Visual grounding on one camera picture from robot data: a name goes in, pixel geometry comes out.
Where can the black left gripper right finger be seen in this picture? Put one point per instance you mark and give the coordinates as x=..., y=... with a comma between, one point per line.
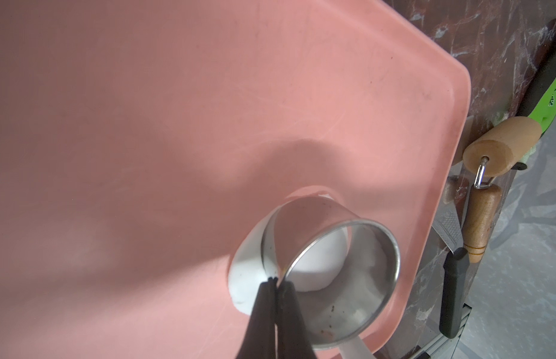
x=292, y=339

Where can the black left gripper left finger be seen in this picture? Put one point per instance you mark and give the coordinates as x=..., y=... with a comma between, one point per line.
x=260, y=338

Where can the white dough ball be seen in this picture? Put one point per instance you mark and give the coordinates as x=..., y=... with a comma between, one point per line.
x=336, y=316

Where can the pink silicone mat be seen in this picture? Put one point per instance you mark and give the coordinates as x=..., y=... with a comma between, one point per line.
x=141, y=141

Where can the wooden rolling pin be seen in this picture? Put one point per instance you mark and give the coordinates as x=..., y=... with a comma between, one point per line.
x=492, y=155

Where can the round cut dumpling wrapper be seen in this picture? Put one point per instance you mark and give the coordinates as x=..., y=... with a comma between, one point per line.
x=321, y=263

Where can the green work glove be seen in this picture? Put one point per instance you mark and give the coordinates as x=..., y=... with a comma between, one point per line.
x=534, y=116

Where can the metal spatula black handle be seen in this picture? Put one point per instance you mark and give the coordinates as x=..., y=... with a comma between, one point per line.
x=447, y=226

